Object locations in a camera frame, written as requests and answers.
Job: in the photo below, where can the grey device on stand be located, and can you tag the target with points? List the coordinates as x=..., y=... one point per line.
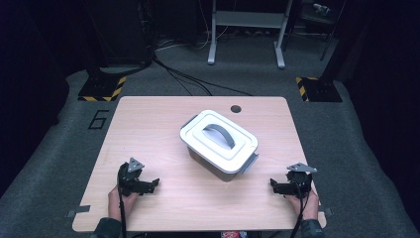
x=321, y=8

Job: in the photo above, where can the red patterned thing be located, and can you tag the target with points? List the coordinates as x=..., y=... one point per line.
x=228, y=234

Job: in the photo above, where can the black hazard-striped base plate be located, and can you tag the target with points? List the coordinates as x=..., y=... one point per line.
x=99, y=88
x=322, y=91

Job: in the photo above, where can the clear brown storage box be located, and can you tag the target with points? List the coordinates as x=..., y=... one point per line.
x=247, y=164

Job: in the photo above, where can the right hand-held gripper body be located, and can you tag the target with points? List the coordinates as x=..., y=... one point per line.
x=299, y=185

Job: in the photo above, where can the white metal desk frame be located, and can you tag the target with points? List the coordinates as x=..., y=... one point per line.
x=247, y=19

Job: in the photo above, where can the black cabinet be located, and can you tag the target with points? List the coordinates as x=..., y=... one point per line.
x=122, y=33

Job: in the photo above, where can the person's left hand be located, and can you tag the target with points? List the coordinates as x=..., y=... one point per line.
x=114, y=206

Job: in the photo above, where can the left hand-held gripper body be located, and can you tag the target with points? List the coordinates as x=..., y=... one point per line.
x=128, y=181

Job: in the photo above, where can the grey tape strip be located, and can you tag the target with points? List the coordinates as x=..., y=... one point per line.
x=327, y=212
x=81, y=209

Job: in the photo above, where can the person's right hand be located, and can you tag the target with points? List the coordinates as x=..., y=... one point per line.
x=312, y=206

